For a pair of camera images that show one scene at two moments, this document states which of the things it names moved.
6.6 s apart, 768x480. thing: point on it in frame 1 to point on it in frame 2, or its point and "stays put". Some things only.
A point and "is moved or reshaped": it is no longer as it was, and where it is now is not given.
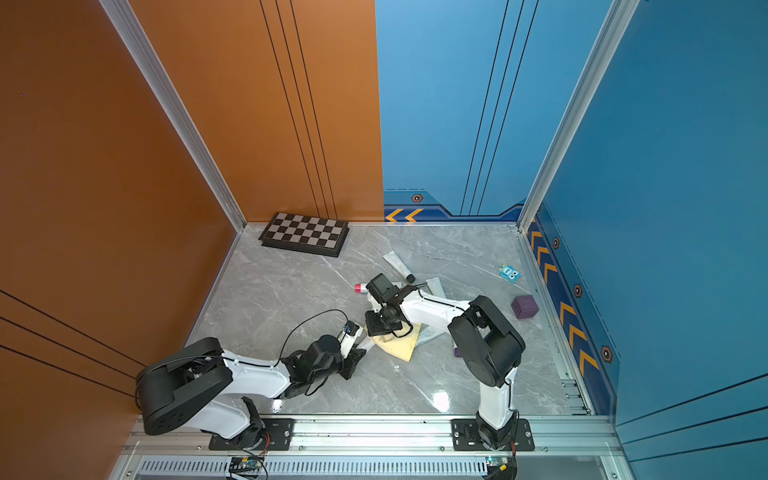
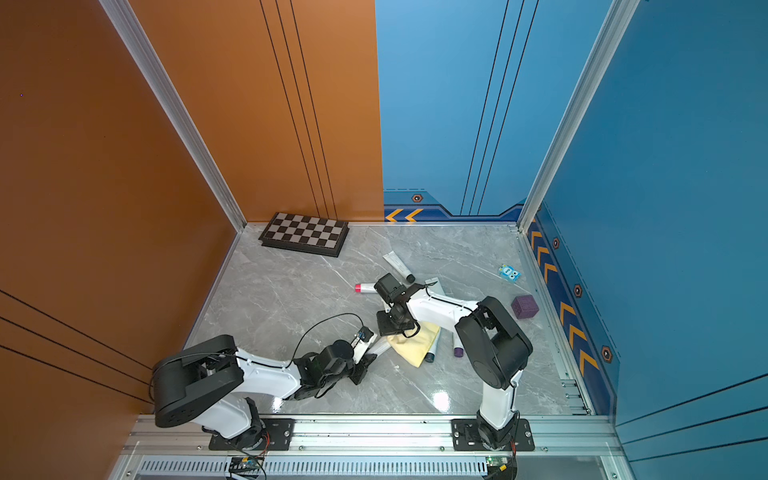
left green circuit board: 246,465 stays put
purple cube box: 524,306 stays put
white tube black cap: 393,260 stays put
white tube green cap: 436,287 stays put
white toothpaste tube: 428,332 to 431,353
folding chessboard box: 306,234 stays put
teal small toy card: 508,272 stays put
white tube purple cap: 366,344 is moved or reshaped
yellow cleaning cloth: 400,347 is moved or reshaped
